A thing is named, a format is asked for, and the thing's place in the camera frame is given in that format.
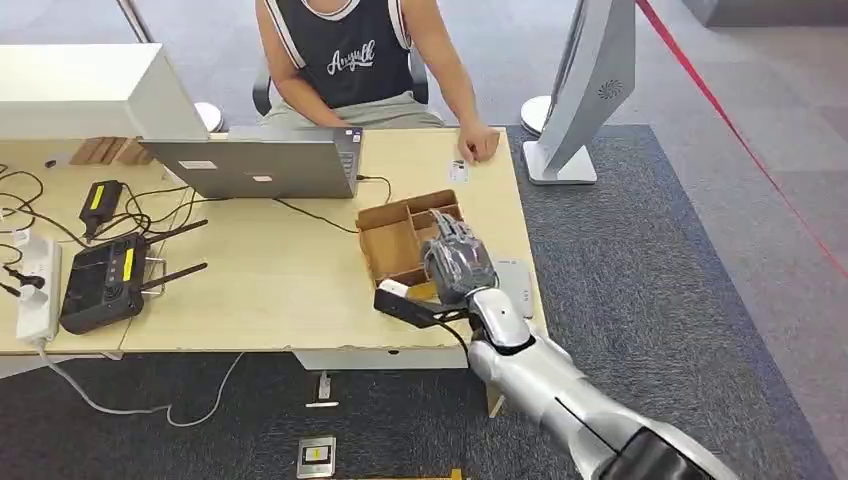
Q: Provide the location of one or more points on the person's left hand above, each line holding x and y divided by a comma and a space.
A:
478, 140

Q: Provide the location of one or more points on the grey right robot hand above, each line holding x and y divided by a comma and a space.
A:
458, 265

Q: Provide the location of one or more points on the small white card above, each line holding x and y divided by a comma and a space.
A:
458, 171

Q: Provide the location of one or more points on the wooden compartment box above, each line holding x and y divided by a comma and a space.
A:
391, 248

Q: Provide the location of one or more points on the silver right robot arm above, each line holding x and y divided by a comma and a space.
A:
543, 378

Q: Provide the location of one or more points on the white round base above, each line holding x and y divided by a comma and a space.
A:
532, 114
210, 116

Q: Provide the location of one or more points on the white card reader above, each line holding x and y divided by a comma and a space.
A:
518, 281

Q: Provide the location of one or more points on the white desk drawer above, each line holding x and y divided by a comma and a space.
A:
391, 360

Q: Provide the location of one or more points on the white kiosk screen stand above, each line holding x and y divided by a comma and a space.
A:
583, 79

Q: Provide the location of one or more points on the person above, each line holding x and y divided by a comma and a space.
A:
351, 66

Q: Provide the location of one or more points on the pale wooden desk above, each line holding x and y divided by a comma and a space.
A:
265, 291

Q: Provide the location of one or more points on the dark grey carpet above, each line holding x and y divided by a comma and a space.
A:
662, 298

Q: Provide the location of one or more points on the red barrier tape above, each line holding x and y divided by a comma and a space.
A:
644, 8

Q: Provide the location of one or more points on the silver laptop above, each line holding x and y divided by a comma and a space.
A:
265, 169

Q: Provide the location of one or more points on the silver floor socket plate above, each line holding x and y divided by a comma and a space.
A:
316, 457

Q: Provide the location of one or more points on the dark grey platform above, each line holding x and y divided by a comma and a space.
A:
762, 12

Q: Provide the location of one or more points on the black remote controller with antennas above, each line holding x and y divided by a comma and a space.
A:
102, 285

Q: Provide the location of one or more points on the black adapter with yellow label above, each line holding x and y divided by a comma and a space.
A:
100, 202

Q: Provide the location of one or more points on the grey metal pole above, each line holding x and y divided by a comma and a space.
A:
134, 21

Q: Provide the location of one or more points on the wooden blocks row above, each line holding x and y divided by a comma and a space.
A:
108, 151

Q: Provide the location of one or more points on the large white box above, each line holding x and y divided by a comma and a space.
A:
79, 86

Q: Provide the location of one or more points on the white power strip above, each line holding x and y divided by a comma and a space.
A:
38, 301

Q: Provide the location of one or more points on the black plug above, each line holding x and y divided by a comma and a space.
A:
25, 279

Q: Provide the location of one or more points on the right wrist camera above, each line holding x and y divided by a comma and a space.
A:
411, 306

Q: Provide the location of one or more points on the small white floor bracket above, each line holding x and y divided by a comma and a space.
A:
322, 389

